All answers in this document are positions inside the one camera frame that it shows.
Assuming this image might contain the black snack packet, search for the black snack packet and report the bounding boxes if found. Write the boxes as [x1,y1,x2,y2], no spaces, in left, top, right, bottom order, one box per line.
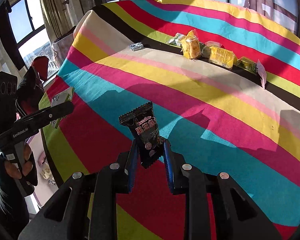
[119,101,165,168]

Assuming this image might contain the blue white candy packet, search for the blue white candy packet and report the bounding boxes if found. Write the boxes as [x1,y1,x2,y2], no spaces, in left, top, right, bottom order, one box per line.
[129,42,144,51]

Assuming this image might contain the pale pink snack packet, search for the pale pink snack packet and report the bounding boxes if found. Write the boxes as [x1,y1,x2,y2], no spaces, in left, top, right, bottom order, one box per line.
[256,60,267,90]

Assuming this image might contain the green pea snack packet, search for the green pea snack packet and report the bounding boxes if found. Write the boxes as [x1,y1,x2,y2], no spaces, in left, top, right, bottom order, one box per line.
[237,56,257,75]

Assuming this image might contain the yellow cake packet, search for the yellow cake packet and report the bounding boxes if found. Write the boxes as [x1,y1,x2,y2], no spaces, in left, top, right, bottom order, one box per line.
[209,46,237,69]

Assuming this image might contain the green white snack packet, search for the green white snack packet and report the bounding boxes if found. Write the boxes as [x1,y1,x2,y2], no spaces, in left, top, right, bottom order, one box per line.
[166,33,185,48]

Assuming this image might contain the white cream snack packet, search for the white cream snack packet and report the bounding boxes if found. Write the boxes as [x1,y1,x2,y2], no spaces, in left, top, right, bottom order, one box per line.
[200,41,224,59]

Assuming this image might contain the small orange bread packet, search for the small orange bread packet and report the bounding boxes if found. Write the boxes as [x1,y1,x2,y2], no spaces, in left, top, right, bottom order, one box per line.
[180,29,202,60]

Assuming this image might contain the left hand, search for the left hand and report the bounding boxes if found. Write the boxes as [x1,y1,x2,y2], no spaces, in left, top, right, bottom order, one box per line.
[3,142,33,181]

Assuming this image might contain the red black jacket chair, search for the red black jacket chair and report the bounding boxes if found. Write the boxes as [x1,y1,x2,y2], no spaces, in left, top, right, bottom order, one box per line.
[15,56,49,118]

